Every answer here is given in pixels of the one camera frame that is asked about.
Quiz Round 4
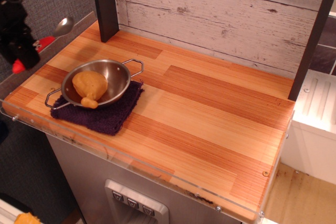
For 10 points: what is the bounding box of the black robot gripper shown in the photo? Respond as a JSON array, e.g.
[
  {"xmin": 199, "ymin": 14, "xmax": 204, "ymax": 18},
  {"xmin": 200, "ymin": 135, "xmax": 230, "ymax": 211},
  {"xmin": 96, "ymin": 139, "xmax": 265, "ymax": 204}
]
[{"xmin": 1, "ymin": 0, "xmax": 40, "ymax": 69}]

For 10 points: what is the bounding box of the red handled metal spoon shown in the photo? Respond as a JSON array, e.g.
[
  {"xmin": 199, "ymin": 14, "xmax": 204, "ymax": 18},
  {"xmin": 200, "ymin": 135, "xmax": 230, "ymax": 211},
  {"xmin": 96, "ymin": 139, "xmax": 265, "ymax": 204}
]
[{"xmin": 12, "ymin": 17, "xmax": 75, "ymax": 74}]

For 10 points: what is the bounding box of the clear acrylic edge guard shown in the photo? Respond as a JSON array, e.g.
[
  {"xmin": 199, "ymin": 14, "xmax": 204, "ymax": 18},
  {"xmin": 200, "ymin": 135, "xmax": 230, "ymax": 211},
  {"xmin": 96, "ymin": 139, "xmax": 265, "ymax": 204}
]
[{"xmin": 1, "ymin": 101, "xmax": 264, "ymax": 223}]

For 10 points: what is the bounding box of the yellow toy chicken drumstick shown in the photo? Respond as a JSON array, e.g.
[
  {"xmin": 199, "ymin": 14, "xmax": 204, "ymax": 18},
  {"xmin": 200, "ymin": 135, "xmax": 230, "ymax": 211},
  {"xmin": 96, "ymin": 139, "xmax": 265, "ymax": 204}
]
[{"xmin": 72, "ymin": 71, "xmax": 108, "ymax": 109}]

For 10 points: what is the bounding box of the dark purple cloth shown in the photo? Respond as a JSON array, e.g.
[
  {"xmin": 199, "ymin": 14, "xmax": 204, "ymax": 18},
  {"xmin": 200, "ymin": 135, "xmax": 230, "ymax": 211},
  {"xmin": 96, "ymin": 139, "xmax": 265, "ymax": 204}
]
[{"xmin": 50, "ymin": 81, "xmax": 144, "ymax": 136}]

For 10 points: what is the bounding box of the grey toy fridge cabinet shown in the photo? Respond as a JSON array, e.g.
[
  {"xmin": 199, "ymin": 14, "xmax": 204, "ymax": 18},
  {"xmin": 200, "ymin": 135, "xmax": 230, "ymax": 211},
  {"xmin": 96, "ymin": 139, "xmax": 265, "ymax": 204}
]
[{"xmin": 47, "ymin": 135, "xmax": 239, "ymax": 223}]

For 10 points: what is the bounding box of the orange toy food item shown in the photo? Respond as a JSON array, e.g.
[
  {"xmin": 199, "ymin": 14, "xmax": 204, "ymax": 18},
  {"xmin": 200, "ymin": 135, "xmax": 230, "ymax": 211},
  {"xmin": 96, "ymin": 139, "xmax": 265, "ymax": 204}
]
[{"xmin": 14, "ymin": 212, "xmax": 41, "ymax": 224}]

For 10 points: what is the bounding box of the silver dispenser button panel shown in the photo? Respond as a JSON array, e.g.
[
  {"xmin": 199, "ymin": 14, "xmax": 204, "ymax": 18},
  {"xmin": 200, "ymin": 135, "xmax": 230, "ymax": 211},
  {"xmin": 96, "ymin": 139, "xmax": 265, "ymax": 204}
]
[{"xmin": 104, "ymin": 179, "xmax": 170, "ymax": 224}]

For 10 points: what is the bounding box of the white toy sink unit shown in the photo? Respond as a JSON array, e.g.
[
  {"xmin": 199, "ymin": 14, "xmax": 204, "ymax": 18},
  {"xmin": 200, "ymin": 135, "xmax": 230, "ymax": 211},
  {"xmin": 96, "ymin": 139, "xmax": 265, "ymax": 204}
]
[{"xmin": 281, "ymin": 70, "xmax": 335, "ymax": 184}]

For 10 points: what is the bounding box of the left dark wooden post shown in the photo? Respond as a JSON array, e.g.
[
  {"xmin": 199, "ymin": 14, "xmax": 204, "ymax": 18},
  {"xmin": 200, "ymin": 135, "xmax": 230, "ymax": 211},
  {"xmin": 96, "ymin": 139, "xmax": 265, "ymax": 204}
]
[{"xmin": 95, "ymin": 0, "xmax": 119, "ymax": 42}]

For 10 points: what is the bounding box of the dark wooden post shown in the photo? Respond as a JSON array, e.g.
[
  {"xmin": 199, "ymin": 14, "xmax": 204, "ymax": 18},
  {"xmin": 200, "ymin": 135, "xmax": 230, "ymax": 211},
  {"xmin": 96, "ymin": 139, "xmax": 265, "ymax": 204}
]
[
  {"xmin": 288, "ymin": 0, "xmax": 334, "ymax": 101},
  {"xmin": 95, "ymin": 0, "xmax": 119, "ymax": 42}
]

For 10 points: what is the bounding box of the steel two-handled pot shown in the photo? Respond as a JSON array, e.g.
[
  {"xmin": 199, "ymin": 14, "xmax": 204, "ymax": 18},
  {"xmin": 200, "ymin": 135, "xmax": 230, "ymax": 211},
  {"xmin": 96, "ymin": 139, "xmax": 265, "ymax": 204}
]
[{"xmin": 45, "ymin": 59, "xmax": 144, "ymax": 110}]

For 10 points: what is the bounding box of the right dark wooden post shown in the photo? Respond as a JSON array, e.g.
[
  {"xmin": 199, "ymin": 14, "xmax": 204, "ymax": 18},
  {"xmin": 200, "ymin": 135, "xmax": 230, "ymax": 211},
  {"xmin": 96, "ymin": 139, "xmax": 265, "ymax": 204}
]
[{"xmin": 288, "ymin": 0, "xmax": 334, "ymax": 101}]

